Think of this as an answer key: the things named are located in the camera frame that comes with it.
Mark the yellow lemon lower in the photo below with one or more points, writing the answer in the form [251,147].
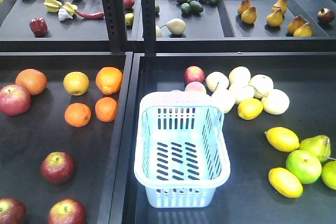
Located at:
[285,182]

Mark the green apple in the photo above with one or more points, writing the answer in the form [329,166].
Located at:
[305,166]

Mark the yellow orange right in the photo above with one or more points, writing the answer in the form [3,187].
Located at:
[76,83]

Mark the yellow lemon by pears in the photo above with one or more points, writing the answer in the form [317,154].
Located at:
[250,108]

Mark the red apple in right bin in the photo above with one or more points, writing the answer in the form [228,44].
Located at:
[194,73]

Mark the yellow starfruit right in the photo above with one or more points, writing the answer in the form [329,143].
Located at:
[70,8]

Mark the pink peach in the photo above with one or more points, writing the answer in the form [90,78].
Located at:
[195,86]

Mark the yellow starfruit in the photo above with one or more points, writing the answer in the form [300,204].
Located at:
[53,6]
[70,8]

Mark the large orange far right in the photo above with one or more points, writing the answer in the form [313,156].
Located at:
[109,80]

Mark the black upright post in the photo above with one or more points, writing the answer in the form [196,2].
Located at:
[148,21]
[114,17]

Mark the dark red apple back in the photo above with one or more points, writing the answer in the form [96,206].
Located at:
[57,168]

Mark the orange behind middle apple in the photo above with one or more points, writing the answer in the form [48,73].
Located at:
[33,80]

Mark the white garlic bulb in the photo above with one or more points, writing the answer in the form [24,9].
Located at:
[63,15]

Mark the yellow lemon upper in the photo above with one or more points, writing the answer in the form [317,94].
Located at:
[282,139]

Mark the small orange right lower left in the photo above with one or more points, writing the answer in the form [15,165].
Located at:
[77,114]

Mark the light blue plastic basket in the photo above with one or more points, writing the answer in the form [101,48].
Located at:
[180,153]

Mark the red chili pepper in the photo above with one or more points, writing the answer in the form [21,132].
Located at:
[98,15]

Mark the green pear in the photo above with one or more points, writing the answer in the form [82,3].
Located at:
[319,146]

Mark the red bell pepper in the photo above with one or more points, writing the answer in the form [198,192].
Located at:
[38,26]

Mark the dark red apple front right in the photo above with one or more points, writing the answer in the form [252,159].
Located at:
[67,211]

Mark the black upright post right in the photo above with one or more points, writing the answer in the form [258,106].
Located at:
[148,21]

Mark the small orange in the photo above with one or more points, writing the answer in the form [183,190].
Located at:
[106,109]
[77,114]

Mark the dark red apple front left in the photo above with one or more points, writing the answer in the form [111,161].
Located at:
[13,211]

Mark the dark red apple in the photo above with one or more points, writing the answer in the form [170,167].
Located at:
[13,211]
[67,211]
[57,168]

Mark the yellow starfruit left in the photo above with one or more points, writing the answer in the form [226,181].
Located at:
[53,6]

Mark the black upright post left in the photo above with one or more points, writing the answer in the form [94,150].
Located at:
[114,17]

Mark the pink red apple middle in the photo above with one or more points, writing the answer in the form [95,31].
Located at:
[15,100]

